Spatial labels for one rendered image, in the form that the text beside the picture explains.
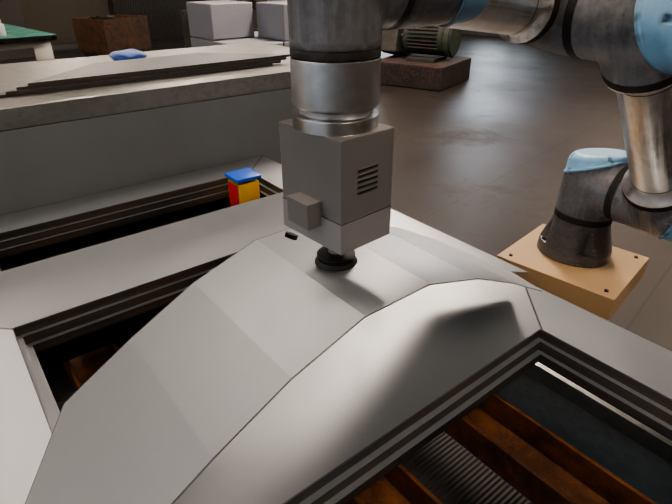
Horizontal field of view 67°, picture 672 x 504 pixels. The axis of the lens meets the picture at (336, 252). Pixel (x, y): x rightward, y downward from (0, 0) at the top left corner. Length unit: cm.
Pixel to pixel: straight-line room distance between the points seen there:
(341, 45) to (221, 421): 30
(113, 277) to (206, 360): 43
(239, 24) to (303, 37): 368
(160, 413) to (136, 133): 87
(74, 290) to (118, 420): 40
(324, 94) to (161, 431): 30
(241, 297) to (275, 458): 17
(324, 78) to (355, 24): 4
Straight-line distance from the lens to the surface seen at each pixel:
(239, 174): 115
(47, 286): 90
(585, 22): 80
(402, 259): 53
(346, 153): 42
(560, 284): 112
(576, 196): 114
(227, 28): 404
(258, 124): 138
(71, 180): 124
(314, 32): 41
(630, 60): 79
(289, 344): 43
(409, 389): 61
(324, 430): 57
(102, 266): 91
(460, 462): 95
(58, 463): 53
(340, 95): 41
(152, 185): 122
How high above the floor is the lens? 128
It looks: 29 degrees down
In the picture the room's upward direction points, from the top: straight up
